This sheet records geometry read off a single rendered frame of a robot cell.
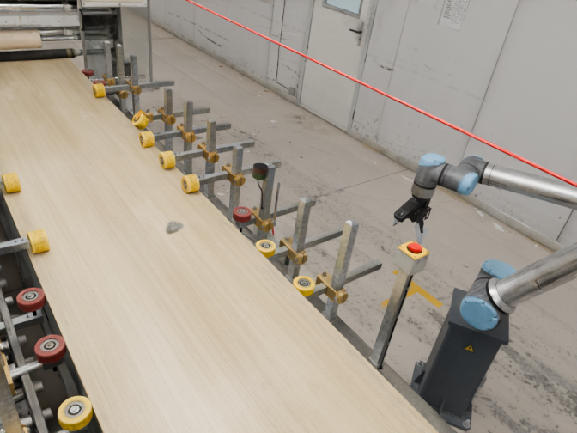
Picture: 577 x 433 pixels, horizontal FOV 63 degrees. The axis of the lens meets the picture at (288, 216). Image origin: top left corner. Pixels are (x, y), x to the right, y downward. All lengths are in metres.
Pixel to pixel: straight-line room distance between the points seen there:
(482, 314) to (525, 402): 1.03
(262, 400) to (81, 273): 0.78
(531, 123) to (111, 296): 3.41
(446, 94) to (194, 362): 3.61
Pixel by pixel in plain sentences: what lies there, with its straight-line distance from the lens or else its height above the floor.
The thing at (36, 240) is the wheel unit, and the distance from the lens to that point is 1.84.
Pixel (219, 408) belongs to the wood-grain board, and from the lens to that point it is 1.36.
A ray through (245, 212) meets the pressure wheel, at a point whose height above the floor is 0.90.
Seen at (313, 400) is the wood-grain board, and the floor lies 0.90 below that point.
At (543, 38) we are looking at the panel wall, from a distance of 4.12.
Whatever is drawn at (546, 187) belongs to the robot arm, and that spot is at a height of 1.30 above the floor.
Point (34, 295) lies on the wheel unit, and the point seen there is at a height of 0.90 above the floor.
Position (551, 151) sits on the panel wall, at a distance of 4.15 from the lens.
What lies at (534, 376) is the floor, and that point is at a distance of 3.13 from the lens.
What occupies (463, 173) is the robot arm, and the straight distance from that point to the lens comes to 1.86.
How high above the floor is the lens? 2.03
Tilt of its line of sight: 33 degrees down
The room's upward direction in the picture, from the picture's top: 8 degrees clockwise
